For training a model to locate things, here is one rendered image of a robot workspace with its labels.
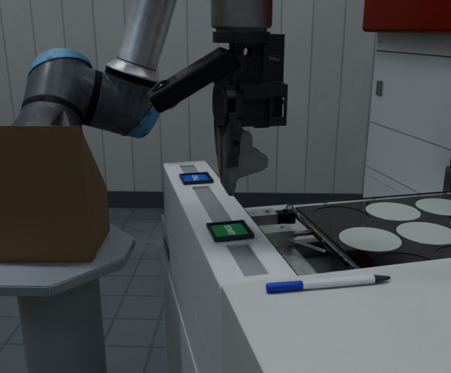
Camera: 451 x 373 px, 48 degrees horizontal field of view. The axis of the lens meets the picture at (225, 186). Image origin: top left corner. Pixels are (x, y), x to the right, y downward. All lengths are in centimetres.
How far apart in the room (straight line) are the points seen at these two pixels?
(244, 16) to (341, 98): 286
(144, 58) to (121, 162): 256
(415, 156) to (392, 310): 82
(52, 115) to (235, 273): 51
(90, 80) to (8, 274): 40
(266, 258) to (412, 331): 20
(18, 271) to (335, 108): 276
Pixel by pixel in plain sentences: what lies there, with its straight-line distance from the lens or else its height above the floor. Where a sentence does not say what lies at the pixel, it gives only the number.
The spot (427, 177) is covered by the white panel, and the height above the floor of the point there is 89.
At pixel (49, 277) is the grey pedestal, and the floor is 82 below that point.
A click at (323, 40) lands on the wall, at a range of 340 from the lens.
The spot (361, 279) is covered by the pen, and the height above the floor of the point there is 97.
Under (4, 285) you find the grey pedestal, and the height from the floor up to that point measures 82.
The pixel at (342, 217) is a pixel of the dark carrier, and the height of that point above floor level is 90.
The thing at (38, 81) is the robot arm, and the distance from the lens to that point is 103.
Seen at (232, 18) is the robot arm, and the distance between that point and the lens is 62.
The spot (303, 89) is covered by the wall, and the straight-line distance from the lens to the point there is 341.
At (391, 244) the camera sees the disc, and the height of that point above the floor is 90.
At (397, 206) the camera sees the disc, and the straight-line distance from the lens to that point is 104.
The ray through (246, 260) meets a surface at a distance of 64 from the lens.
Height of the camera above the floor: 124
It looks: 18 degrees down
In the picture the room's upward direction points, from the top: straight up
